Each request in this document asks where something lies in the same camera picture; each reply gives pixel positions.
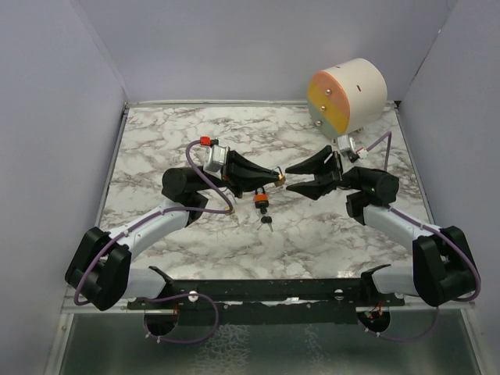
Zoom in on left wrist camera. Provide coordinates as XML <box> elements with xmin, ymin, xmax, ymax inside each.
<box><xmin>199</xmin><ymin>136</ymin><xmax>230</xmax><ymax>174</ymax></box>

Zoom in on round pastel drawer cabinet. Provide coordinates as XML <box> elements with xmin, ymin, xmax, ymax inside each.
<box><xmin>307</xmin><ymin>58</ymin><xmax>388</xmax><ymax>141</ymax></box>

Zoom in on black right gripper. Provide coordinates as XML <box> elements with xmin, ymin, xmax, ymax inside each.
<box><xmin>285</xmin><ymin>146</ymin><xmax>370</xmax><ymax>200</ymax></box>

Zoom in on orange black padlock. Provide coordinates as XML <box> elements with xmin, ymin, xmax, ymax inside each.
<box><xmin>254</xmin><ymin>187</ymin><xmax>270</xmax><ymax>215</ymax></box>

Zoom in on brass long-shackle padlock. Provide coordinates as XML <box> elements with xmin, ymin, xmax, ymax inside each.
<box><xmin>273</xmin><ymin>166</ymin><xmax>286</xmax><ymax>188</ymax></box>

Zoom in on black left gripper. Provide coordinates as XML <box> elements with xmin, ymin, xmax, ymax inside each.
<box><xmin>198</xmin><ymin>147</ymin><xmax>280</xmax><ymax>199</ymax></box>

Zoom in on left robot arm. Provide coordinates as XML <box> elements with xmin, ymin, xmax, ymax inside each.
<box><xmin>64</xmin><ymin>146</ymin><xmax>284</xmax><ymax>311</ymax></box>

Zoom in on black keys of orange padlock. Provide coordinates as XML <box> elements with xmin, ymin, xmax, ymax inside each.
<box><xmin>257</xmin><ymin>214</ymin><xmax>273</xmax><ymax>233</ymax></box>

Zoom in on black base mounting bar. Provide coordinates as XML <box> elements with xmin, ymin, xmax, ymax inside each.
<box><xmin>127</xmin><ymin>277</ymin><xmax>405</xmax><ymax>326</ymax></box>

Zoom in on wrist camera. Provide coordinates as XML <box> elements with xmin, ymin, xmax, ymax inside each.
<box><xmin>336</xmin><ymin>135</ymin><xmax>368</xmax><ymax>163</ymax></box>
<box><xmin>199</xmin><ymin>136</ymin><xmax>230</xmax><ymax>174</ymax></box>

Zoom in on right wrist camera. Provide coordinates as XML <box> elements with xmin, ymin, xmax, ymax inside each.
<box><xmin>336</xmin><ymin>135</ymin><xmax>368</xmax><ymax>163</ymax></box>

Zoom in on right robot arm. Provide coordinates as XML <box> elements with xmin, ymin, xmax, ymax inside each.
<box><xmin>285</xmin><ymin>146</ymin><xmax>481</xmax><ymax>307</ymax></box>

